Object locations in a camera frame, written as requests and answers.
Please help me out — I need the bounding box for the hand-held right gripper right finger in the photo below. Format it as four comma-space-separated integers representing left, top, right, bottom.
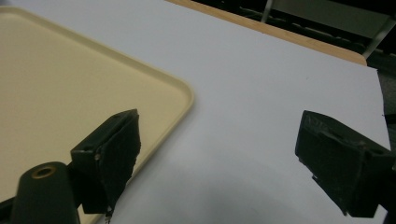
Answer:
294, 109, 396, 218

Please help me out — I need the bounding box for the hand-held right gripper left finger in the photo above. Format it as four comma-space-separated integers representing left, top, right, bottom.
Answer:
70, 108, 142, 223

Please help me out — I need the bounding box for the beige plastic tray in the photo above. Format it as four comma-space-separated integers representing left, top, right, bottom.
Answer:
0, 6, 195, 224

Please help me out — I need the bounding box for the metal stand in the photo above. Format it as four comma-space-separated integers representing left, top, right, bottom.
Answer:
261, 0, 396, 60

